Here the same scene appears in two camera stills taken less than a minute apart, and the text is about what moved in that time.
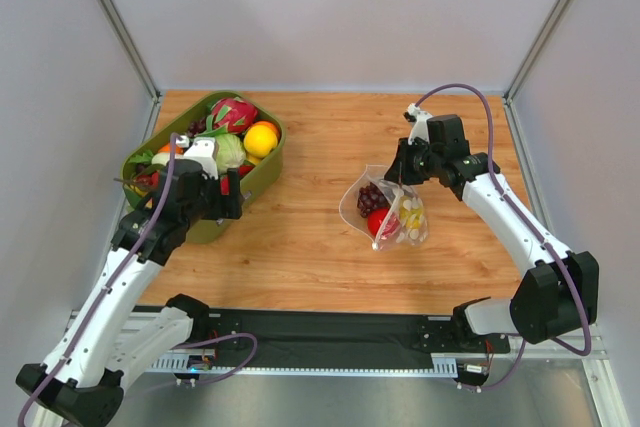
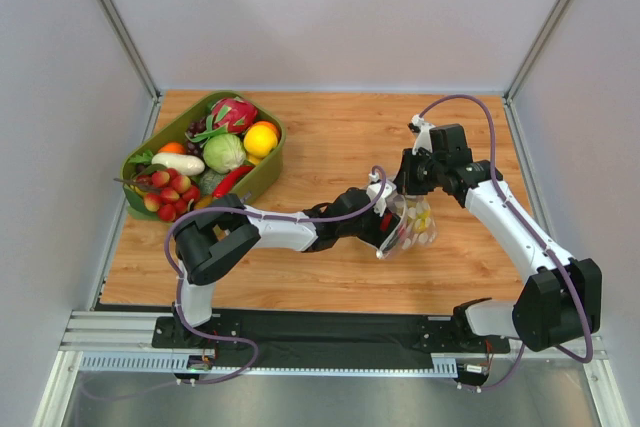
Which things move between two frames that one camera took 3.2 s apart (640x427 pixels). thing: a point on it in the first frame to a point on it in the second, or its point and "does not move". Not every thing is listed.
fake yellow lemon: [260, 140] does not move
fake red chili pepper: [244, 170] does not move
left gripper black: [232, 195] to [382, 226]
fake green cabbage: [231, 152] does not move
